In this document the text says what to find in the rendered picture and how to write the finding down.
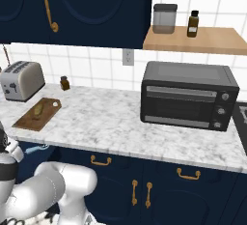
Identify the brown potato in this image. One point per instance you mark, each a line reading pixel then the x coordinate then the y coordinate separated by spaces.
pixel 38 110

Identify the wooden wall shelf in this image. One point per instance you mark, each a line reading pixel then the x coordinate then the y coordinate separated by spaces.
pixel 205 42

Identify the black toaster oven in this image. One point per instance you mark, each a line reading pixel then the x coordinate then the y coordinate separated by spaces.
pixel 180 103

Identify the wooden cutting board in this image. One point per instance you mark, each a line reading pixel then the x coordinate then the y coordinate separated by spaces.
pixel 30 121

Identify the pale blue tool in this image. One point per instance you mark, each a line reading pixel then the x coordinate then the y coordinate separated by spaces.
pixel 36 149

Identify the thin brown hanging utensil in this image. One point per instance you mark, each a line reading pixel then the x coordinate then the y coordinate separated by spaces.
pixel 6 56

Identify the toaster oven knob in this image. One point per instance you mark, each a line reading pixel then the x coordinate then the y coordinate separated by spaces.
pixel 225 97
pixel 221 110
pixel 217 125

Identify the tall brown bottle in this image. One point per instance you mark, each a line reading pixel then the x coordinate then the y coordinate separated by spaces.
pixel 193 26

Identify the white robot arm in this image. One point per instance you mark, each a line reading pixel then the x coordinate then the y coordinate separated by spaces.
pixel 35 191

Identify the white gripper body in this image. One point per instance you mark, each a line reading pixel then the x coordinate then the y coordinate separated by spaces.
pixel 15 150

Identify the grey wall outlet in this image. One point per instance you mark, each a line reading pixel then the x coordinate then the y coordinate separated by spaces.
pixel 128 57

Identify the small brown bottle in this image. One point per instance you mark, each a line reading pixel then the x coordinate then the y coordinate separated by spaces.
pixel 65 84

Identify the silver toaster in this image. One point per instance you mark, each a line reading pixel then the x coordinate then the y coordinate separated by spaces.
pixel 21 80

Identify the navy drawer front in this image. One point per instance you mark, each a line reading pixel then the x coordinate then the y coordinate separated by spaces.
pixel 218 179
pixel 122 164

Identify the navy wall cupboard door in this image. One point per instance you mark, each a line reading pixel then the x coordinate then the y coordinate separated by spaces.
pixel 103 10
pixel 19 10

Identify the navy base cupboard door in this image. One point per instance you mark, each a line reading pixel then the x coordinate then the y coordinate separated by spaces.
pixel 183 206
pixel 112 200

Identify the grey lidded jar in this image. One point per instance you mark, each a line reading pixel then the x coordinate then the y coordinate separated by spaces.
pixel 164 19

